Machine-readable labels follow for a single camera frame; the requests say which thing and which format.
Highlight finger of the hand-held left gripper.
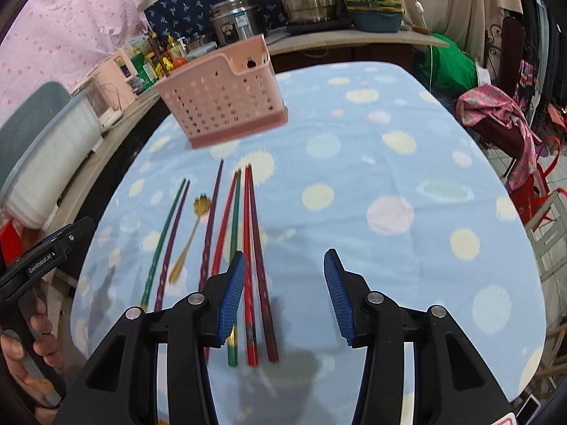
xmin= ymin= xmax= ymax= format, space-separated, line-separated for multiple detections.
xmin=42 ymin=216 xmax=97 ymax=260

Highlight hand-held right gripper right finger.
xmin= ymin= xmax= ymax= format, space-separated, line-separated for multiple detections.
xmin=323 ymin=248 xmax=511 ymax=425

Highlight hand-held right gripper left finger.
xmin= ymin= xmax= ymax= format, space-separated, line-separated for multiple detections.
xmin=54 ymin=250 xmax=248 ymax=425

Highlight dark red chopstick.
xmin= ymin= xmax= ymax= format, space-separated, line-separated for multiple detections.
xmin=248 ymin=164 xmax=280 ymax=362

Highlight purple chopstick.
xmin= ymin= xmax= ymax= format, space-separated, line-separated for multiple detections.
xmin=198 ymin=159 xmax=225 ymax=364
xmin=154 ymin=180 xmax=191 ymax=312

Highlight green chopstick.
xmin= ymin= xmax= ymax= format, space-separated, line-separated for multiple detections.
xmin=141 ymin=178 xmax=187 ymax=311
xmin=227 ymin=167 xmax=242 ymax=367

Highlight gold spoon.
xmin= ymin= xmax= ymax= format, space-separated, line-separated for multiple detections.
xmin=168 ymin=192 xmax=212 ymax=285

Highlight pink plastic utensil basket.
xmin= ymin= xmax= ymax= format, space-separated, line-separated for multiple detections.
xmin=154 ymin=33 xmax=290 ymax=150

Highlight person's left hand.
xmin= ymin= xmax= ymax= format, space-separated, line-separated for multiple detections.
xmin=0 ymin=299 xmax=65 ymax=425

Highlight blue polka-dot tablecloth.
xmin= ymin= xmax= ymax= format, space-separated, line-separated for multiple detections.
xmin=71 ymin=59 xmax=548 ymax=425

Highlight pink electric kettle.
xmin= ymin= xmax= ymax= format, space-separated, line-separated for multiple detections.
xmin=86 ymin=49 xmax=139 ymax=108

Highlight white carton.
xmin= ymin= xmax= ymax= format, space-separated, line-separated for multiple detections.
xmin=122 ymin=35 xmax=150 ymax=57

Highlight pink dotted curtain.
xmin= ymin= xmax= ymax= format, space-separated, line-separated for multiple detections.
xmin=0 ymin=0 xmax=151 ymax=120

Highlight white stool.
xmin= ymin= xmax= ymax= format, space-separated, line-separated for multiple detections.
xmin=525 ymin=189 xmax=567 ymax=281

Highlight small lidded pot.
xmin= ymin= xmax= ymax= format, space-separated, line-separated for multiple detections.
xmin=186 ymin=32 xmax=219 ymax=52

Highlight red bag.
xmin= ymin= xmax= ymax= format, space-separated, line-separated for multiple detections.
xmin=509 ymin=136 xmax=567 ymax=226

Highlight pink floral cloth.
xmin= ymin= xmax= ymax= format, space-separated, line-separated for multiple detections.
xmin=456 ymin=85 xmax=546 ymax=192

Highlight green bag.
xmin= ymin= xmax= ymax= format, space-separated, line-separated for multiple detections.
xmin=416 ymin=33 xmax=480 ymax=95

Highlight navy floral cloth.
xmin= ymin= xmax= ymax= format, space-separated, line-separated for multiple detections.
xmin=144 ymin=0 xmax=395 ymax=47

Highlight silver rice cooker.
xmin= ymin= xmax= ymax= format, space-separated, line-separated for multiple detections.
xmin=209 ymin=0 xmax=263 ymax=47

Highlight black induction cooker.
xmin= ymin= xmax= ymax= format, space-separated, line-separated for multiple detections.
xmin=286 ymin=17 xmax=355 ymax=35

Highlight blue basin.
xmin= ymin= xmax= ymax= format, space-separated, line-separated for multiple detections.
xmin=350 ymin=8 xmax=404 ymax=33

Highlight dark wooden chair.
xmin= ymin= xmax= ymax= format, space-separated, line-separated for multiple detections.
xmin=485 ymin=17 xmax=534 ymax=98

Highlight beige curtain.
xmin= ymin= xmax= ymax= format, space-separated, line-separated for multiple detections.
xmin=390 ymin=0 xmax=523 ymax=63

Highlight hanging dark clothes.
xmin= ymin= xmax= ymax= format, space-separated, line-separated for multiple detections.
xmin=518 ymin=0 xmax=567 ymax=120

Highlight white cable with switch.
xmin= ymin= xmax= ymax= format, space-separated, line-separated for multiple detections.
xmin=401 ymin=0 xmax=437 ymax=94

